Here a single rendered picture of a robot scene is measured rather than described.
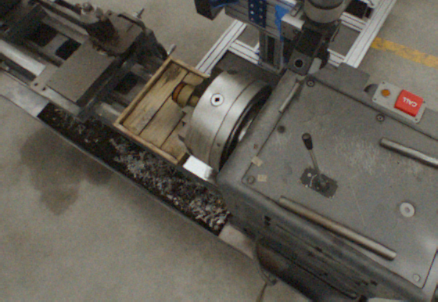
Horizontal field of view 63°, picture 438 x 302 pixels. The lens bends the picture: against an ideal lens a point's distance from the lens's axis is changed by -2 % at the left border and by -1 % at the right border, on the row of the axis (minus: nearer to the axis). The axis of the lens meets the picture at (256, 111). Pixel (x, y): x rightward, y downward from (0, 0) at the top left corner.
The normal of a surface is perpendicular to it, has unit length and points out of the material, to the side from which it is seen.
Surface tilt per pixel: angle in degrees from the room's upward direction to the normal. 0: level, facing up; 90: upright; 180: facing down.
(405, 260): 0
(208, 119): 28
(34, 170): 0
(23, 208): 0
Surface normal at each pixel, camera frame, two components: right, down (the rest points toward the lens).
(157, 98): -0.01, -0.44
